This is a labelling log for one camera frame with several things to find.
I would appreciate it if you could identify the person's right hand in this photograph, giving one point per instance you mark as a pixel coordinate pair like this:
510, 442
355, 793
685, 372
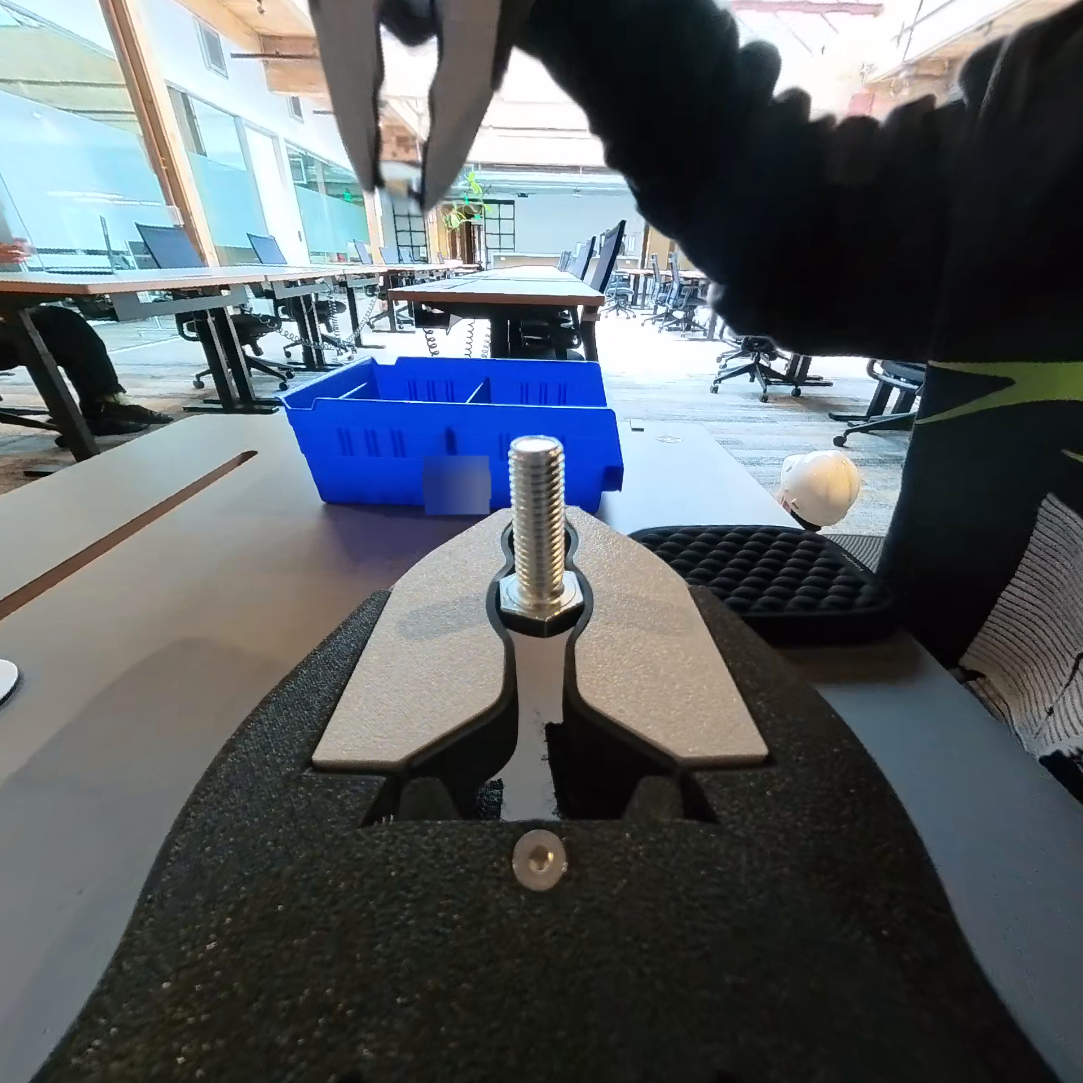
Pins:
677, 127

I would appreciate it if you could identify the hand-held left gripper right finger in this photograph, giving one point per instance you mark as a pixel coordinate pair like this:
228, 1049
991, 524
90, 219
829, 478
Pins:
660, 668

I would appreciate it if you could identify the long wooden top desk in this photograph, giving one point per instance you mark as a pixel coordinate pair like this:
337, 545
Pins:
127, 281

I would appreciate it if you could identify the steel hex nut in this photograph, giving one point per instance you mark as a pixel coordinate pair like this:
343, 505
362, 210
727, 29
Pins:
398, 182

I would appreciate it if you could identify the steel hex bolt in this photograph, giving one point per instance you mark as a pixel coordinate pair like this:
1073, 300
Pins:
537, 524

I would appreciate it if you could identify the person's right forearm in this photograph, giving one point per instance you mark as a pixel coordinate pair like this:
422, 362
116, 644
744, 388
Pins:
973, 211

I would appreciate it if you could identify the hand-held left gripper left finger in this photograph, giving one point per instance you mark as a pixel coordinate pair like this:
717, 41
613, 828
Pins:
423, 668

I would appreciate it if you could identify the black textured mat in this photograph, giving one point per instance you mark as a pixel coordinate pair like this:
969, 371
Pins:
761, 575

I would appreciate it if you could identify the white round object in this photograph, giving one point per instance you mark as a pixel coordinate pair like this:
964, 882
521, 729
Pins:
821, 486
7, 681

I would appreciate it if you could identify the black white knit sweater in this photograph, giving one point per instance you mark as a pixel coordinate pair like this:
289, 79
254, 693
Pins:
1032, 643

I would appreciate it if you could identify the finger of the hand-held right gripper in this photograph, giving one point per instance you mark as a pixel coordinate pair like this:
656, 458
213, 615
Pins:
470, 68
351, 59

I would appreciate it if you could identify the black office chair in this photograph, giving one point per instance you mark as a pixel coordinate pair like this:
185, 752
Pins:
888, 381
761, 360
266, 250
169, 245

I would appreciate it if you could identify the black garment green stripes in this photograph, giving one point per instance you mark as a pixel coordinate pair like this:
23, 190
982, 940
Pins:
956, 508

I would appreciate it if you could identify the blue plastic bin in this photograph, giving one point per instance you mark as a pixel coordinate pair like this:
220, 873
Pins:
372, 448

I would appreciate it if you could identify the green plant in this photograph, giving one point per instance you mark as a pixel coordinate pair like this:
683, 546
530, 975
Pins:
465, 203

